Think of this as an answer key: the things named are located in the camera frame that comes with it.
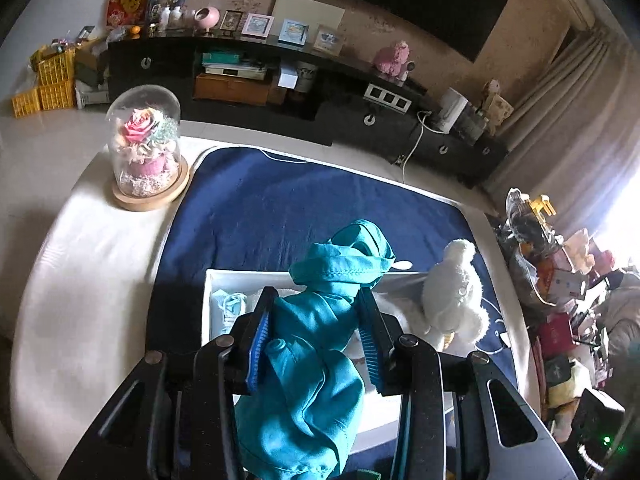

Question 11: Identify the small dark picture frame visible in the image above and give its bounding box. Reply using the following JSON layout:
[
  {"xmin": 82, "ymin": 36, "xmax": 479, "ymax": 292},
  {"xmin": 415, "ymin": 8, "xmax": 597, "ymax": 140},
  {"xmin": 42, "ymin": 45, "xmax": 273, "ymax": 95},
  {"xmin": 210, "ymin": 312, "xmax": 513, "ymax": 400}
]
[{"xmin": 220, "ymin": 10, "xmax": 244, "ymax": 36}]

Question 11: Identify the person's right forearm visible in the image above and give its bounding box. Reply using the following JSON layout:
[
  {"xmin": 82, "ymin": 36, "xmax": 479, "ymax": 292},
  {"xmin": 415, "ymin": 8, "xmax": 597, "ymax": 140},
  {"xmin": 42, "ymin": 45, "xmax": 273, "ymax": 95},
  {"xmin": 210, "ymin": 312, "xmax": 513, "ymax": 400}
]
[{"xmin": 600, "ymin": 270, "xmax": 640, "ymax": 391}]

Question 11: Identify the wooden picture frame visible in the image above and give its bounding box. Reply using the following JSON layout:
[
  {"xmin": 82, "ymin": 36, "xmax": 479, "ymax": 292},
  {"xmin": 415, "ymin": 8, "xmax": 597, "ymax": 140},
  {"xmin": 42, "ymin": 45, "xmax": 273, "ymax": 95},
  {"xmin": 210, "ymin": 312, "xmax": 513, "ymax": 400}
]
[{"xmin": 312, "ymin": 25, "xmax": 346, "ymax": 56}]

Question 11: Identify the blue gift box with bottles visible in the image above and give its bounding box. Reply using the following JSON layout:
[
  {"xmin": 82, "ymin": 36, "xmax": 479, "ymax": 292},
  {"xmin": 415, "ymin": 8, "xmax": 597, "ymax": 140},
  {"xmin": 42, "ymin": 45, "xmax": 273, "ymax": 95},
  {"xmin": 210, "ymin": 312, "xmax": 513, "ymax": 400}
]
[{"xmin": 147, "ymin": 0, "xmax": 188, "ymax": 26}]

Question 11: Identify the beige giraffe plush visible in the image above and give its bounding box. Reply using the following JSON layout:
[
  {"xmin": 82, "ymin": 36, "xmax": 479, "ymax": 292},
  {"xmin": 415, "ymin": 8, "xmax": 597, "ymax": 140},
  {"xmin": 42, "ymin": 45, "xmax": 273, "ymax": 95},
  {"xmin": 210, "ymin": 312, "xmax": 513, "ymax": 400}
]
[{"xmin": 480, "ymin": 79, "xmax": 515, "ymax": 136}]

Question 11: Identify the white power cable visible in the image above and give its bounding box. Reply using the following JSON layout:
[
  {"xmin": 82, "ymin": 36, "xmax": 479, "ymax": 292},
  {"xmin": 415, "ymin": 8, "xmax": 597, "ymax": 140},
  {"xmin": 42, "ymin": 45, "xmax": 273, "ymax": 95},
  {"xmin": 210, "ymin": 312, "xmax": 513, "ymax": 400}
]
[{"xmin": 400, "ymin": 110, "xmax": 433, "ymax": 181}]

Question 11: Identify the yellow plastic toy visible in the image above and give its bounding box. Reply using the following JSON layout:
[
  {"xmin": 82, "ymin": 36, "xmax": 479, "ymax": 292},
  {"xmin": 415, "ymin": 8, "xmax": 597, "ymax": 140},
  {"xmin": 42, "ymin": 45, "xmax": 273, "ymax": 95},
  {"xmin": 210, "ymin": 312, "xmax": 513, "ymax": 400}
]
[{"xmin": 530, "ymin": 195, "xmax": 557, "ymax": 218}]

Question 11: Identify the glass dome with flowers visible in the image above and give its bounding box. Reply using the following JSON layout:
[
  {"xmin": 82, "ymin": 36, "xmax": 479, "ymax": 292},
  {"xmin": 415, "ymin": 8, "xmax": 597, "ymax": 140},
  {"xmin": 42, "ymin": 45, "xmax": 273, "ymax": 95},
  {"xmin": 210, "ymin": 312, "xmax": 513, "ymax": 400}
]
[{"xmin": 106, "ymin": 85, "xmax": 192, "ymax": 212}]

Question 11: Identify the pink plush toy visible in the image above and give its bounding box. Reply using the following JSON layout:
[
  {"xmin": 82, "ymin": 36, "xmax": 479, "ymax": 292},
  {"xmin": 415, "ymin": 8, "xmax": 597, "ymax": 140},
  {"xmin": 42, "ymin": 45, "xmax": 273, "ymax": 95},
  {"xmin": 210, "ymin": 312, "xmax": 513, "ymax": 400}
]
[{"xmin": 374, "ymin": 40, "xmax": 412, "ymax": 78}]

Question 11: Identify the blue picture frame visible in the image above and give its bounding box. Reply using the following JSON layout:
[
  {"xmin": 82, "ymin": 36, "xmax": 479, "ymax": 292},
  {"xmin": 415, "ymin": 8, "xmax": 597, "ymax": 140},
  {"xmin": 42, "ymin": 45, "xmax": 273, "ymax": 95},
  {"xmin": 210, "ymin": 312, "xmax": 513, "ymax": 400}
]
[{"xmin": 277, "ymin": 18, "xmax": 310, "ymax": 47}]

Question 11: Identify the white red printed carton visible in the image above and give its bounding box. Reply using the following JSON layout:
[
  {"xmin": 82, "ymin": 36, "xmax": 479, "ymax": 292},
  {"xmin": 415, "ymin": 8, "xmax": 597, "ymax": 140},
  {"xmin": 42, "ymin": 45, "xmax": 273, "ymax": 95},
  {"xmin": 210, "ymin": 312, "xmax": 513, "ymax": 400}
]
[{"xmin": 535, "ymin": 262, "xmax": 588, "ymax": 306}]

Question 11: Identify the red gift bag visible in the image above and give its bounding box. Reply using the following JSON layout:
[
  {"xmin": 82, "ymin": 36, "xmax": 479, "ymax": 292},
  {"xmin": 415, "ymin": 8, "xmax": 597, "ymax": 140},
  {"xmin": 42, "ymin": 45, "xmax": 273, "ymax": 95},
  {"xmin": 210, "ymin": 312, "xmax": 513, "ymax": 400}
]
[{"xmin": 537, "ymin": 314, "xmax": 573, "ymax": 361}]

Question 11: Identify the small white cloth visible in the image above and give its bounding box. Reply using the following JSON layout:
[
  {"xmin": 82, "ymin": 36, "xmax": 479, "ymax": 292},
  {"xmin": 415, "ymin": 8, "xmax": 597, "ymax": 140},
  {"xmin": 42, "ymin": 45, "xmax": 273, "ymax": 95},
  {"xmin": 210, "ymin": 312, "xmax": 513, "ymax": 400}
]
[{"xmin": 212, "ymin": 292, "xmax": 256, "ymax": 336}]

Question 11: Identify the brown wooden box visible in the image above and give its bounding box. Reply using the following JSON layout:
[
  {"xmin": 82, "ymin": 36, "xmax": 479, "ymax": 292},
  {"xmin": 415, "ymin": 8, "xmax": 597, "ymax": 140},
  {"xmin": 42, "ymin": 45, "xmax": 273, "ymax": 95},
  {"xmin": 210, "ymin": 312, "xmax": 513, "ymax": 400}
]
[{"xmin": 193, "ymin": 72, "xmax": 271, "ymax": 106}]

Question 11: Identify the row of clear bottles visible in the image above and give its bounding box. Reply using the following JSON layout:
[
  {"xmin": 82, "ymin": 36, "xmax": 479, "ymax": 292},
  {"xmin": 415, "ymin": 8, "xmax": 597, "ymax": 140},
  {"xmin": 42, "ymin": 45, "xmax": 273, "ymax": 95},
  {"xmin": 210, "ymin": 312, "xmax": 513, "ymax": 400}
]
[{"xmin": 457, "ymin": 105, "xmax": 488, "ymax": 143}]

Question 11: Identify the navy blue blanket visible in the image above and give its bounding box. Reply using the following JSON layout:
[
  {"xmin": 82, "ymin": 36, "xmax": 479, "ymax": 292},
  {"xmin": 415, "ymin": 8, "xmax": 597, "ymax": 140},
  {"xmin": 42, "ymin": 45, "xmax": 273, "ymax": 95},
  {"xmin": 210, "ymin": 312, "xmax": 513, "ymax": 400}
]
[{"xmin": 147, "ymin": 146, "xmax": 518, "ymax": 480}]

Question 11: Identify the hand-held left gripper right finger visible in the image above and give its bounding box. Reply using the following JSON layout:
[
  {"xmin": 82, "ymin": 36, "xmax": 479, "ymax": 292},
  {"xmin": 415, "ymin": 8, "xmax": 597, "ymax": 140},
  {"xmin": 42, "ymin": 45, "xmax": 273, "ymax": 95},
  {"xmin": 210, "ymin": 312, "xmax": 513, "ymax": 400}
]
[{"xmin": 352, "ymin": 287, "xmax": 581, "ymax": 480}]

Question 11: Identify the white fluffy plush dog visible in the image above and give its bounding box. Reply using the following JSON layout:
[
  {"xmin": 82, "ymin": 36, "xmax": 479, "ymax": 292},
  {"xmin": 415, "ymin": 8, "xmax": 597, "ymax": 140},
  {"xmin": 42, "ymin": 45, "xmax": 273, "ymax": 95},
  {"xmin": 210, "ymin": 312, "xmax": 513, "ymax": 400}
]
[{"xmin": 419, "ymin": 239, "xmax": 490, "ymax": 351}]

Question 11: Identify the yellow plastic crate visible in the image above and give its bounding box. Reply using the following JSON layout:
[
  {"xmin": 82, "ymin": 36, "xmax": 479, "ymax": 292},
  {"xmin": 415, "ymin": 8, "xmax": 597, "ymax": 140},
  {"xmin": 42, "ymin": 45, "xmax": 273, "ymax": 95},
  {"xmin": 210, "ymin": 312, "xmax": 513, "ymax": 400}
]
[
  {"xmin": 37, "ymin": 52, "xmax": 76, "ymax": 86},
  {"xmin": 11, "ymin": 87, "xmax": 41, "ymax": 118},
  {"xmin": 39, "ymin": 80, "xmax": 76, "ymax": 111}
]

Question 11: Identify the clear plastic bag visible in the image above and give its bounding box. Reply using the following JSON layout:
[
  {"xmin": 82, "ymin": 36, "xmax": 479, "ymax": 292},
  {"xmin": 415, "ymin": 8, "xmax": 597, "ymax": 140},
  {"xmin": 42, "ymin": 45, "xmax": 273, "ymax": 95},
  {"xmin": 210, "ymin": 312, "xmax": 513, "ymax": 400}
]
[{"xmin": 505, "ymin": 187, "xmax": 566, "ymax": 311}]

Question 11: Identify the white cardboard box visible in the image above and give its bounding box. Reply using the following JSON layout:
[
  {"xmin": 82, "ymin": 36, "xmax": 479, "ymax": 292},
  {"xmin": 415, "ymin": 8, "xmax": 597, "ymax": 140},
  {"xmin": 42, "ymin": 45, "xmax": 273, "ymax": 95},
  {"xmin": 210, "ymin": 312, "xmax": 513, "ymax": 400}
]
[{"xmin": 201, "ymin": 267, "xmax": 481, "ymax": 458}]

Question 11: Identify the white triple window frame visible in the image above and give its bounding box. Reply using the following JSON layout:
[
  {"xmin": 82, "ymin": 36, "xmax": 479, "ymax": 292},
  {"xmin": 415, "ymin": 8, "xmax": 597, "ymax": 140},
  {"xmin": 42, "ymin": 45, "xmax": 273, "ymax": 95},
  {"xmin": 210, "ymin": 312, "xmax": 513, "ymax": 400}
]
[{"xmin": 364, "ymin": 82, "xmax": 413, "ymax": 113}]

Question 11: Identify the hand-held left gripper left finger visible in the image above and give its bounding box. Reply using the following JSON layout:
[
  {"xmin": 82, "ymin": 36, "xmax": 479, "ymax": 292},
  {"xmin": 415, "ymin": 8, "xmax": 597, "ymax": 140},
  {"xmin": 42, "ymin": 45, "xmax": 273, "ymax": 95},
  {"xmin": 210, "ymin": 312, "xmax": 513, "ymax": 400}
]
[{"xmin": 57, "ymin": 286, "xmax": 280, "ymax": 480}]

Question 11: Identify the dark green package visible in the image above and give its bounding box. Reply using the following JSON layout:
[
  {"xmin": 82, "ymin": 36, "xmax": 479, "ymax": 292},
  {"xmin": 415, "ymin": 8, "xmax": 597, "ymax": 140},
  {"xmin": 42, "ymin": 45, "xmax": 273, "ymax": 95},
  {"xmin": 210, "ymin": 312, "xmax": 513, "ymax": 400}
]
[{"xmin": 545, "ymin": 357, "xmax": 571, "ymax": 391}]

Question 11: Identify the cream plush toy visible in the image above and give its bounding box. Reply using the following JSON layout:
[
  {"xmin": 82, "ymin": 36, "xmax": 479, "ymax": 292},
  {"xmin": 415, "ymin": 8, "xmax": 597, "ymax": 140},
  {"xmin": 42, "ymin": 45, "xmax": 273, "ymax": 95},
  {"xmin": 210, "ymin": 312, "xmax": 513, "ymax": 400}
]
[{"xmin": 562, "ymin": 228, "xmax": 598, "ymax": 273}]

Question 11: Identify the pink round device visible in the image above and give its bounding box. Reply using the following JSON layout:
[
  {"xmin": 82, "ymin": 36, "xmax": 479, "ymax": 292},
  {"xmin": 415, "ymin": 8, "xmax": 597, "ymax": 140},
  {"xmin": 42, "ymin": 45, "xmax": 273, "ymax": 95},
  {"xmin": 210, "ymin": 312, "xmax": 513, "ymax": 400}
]
[{"xmin": 192, "ymin": 6, "xmax": 221, "ymax": 31}]

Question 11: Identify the small white box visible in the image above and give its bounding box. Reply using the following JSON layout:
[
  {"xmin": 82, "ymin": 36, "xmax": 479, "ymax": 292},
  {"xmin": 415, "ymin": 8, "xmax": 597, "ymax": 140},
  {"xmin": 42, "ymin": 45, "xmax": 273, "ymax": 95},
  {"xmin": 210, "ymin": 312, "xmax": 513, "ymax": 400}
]
[{"xmin": 277, "ymin": 60, "xmax": 301, "ymax": 90}]

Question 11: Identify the beige curtain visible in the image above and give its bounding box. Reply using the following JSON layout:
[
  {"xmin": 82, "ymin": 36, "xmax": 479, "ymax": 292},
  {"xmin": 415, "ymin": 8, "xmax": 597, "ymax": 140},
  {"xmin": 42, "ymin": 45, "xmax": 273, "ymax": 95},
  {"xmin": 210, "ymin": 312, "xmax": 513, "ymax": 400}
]
[{"xmin": 492, "ymin": 10, "xmax": 640, "ymax": 241}]

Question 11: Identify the red gold printed box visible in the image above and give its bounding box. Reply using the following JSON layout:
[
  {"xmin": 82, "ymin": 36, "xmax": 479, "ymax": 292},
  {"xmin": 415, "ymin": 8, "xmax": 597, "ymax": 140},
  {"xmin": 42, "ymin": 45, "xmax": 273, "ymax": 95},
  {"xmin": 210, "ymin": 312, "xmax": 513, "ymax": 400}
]
[{"xmin": 106, "ymin": 0, "xmax": 153, "ymax": 28}]

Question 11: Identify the stack of books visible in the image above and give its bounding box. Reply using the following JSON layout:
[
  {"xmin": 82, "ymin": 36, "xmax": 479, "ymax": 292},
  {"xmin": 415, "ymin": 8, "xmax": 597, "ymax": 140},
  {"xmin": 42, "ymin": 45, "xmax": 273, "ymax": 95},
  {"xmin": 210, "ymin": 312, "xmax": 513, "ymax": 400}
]
[{"xmin": 200, "ymin": 50, "xmax": 268, "ymax": 81}]

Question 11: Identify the black television cabinet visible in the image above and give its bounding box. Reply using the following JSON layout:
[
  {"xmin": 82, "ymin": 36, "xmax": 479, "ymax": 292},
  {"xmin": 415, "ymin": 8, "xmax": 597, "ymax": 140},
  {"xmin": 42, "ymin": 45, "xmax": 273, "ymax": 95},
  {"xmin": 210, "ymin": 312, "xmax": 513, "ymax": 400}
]
[{"xmin": 107, "ymin": 35, "xmax": 508, "ymax": 188}]

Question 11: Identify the white printed cup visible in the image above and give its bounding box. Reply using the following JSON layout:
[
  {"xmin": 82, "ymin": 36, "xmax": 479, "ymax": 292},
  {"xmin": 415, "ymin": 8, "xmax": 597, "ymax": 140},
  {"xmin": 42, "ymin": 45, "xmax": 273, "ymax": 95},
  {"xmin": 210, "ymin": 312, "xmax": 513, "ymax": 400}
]
[{"xmin": 295, "ymin": 60, "xmax": 318, "ymax": 93}]

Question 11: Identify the teal garment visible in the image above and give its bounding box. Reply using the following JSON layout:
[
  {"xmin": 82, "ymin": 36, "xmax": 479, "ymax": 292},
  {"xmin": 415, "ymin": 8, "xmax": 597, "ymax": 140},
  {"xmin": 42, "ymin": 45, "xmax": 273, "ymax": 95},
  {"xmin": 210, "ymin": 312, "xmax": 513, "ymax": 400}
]
[{"xmin": 235, "ymin": 219, "xmax": 396, "ymax": 480}]

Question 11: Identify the pink white picture frame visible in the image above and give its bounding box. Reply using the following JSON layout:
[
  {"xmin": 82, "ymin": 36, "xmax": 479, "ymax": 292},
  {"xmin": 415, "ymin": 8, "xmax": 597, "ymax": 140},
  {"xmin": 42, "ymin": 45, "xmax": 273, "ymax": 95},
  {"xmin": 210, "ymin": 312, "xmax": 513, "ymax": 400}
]
[{"xmin": 241, "ymin": 12, "xmax": 275, "ymax": 41}]

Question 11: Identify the white canvas board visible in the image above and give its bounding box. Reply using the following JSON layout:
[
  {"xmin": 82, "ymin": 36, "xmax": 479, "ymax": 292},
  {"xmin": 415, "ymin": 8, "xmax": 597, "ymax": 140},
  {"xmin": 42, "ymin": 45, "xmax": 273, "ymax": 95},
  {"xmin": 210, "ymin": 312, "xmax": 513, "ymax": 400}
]
[{"xmin": 272, "ymin": 0, "xmax": 346, "ymax": 43}]

